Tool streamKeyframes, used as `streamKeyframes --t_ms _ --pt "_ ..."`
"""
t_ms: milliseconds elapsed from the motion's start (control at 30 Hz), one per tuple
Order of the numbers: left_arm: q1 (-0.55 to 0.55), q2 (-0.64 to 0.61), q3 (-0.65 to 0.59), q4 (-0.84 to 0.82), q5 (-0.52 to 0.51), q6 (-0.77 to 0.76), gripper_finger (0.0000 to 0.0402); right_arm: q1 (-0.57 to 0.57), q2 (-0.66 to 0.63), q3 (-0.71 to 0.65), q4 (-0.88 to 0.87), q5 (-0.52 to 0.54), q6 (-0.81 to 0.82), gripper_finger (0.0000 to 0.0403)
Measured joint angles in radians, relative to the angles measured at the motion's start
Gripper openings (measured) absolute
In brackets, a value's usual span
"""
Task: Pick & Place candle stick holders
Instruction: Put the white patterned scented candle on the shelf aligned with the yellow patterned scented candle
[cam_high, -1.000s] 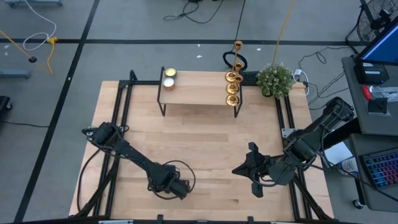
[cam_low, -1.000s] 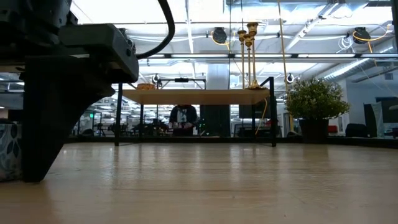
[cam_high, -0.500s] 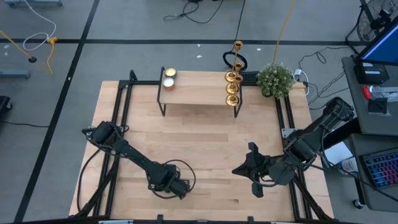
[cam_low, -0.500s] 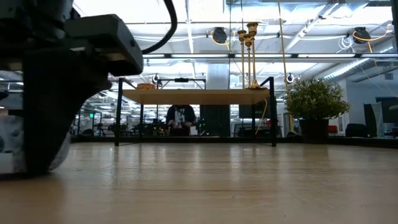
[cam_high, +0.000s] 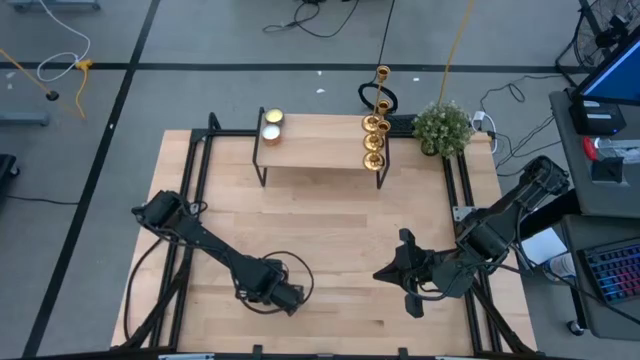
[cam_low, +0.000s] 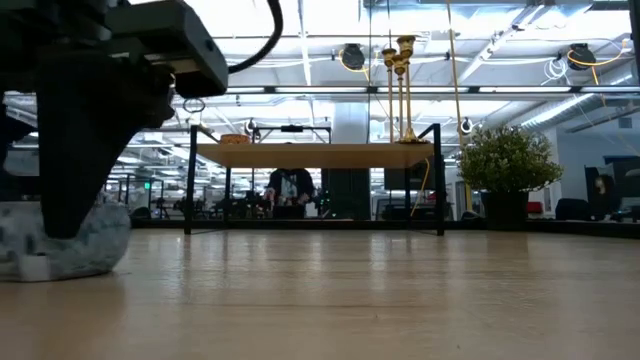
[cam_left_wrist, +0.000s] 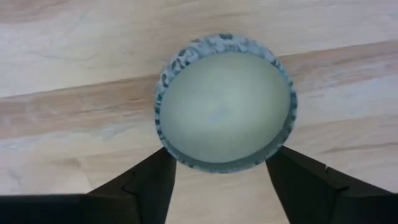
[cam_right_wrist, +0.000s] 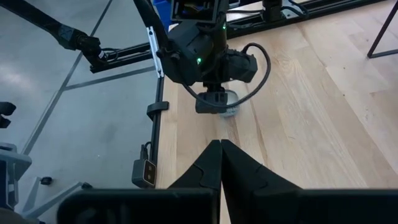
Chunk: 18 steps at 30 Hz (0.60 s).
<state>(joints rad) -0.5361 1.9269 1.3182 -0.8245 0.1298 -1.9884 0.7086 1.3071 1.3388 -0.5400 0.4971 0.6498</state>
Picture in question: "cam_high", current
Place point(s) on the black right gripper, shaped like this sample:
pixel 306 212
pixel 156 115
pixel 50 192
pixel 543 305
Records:
pixel 426 270

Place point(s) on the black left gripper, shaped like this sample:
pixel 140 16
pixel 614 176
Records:
pixel 287 299

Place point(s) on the tall brass candlestick holder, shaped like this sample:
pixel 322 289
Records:
pixel 371 123

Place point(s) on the orange patterned candle tin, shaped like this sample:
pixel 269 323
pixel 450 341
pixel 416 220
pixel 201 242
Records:
pixel 271 134

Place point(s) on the purple patterned candle tin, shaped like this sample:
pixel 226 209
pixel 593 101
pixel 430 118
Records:
pixel 274 116

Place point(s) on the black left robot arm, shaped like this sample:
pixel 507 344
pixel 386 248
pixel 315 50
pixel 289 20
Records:
pixel 220 250

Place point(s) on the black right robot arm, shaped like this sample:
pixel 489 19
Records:
pixel 492 232

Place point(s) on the black table edge clamp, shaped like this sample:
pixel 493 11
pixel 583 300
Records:
pixel 257 352
pixel 402 353

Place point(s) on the white paper sheet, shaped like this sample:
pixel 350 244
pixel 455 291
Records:
pixel 542 247

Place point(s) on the black power strip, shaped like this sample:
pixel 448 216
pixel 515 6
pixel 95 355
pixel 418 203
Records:
pixel 402 125

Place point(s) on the potted green plant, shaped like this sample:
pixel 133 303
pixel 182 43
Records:
pixel 442 127

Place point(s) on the white blue plastic bag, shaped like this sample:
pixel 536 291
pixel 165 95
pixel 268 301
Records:
pixel 561 265

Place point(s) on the wooden shelf with black legs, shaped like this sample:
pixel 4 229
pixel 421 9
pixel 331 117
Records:
pixel 315 140

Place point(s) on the white power adapter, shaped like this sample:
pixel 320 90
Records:
pixel 479 119

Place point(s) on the black caster wheel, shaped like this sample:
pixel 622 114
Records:
pixel 575 327

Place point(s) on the grey desk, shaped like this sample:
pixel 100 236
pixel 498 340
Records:
pixel 570 145

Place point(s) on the grey rolling cart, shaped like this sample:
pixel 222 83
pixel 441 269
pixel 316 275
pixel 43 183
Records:
pixel 605 322

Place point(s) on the backlit colourful keyboard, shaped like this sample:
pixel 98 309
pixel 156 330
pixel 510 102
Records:
pixel 615 272

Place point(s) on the small black box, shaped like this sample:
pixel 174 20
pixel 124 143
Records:
pixel 607 170

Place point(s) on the black desktop device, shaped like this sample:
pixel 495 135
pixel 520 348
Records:
pixel 597 117

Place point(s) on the clear plastic bag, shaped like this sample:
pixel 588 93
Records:
pixel 620 149

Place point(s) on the computer monitor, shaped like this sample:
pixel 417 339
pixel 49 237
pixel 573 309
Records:
pixel 615 75

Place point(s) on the black floor fan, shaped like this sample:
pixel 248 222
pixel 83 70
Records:
pixel 587 45

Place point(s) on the black floor object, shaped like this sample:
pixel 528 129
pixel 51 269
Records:
pixel 6 167

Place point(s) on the black webcam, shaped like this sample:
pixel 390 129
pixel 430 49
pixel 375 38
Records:
pixel 612 32

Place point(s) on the grey cart base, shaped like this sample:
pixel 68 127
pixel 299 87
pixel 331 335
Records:
pixel 22 118

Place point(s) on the black aluminium rig frame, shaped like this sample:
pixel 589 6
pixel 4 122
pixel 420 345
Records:
pixel 290 357

